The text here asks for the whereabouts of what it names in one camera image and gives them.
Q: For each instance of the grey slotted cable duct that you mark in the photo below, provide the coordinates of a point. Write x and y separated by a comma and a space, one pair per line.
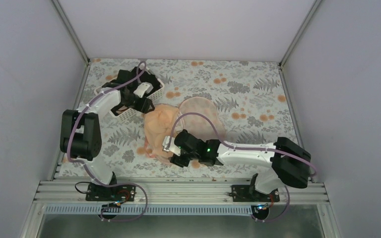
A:
95, 209

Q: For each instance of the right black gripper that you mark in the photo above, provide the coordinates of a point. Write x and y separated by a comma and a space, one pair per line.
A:
174, 159

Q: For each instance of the black bra in basket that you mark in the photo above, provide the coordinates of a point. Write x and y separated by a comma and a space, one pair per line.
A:
125, 76

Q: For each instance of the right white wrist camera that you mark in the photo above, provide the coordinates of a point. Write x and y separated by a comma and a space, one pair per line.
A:
169, 146

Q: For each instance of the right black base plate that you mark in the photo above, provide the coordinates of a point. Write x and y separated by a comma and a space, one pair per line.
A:
245, 193

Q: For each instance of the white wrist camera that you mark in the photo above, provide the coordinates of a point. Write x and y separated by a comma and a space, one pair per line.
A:
169, 146
142, 89

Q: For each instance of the aluminium front rail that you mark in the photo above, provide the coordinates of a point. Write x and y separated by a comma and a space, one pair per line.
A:
179, 192

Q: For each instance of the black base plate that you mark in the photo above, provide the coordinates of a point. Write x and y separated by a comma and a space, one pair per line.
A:
245, 193
110, 194

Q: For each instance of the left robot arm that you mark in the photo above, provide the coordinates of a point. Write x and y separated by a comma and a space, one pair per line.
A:
81, 138

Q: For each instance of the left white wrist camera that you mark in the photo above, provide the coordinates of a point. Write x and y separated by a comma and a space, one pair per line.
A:
142, 89

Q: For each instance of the white perforated plastic basket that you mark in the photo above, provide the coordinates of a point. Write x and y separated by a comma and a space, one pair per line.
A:
107, 98

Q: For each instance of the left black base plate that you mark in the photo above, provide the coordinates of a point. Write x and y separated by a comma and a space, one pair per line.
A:
110, 194

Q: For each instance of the peach bra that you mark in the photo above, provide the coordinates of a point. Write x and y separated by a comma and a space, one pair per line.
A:
158, 124

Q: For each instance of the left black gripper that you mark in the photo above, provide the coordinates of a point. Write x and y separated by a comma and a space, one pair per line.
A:
144, 106

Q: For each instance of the floral patterned table mat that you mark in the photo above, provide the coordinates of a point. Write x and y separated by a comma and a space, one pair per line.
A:
249, 104

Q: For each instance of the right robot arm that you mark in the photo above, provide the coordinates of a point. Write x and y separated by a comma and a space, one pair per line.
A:
287, 163

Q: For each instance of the pink floral laundry bag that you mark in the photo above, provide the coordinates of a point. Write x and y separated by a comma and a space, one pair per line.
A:
200, 117

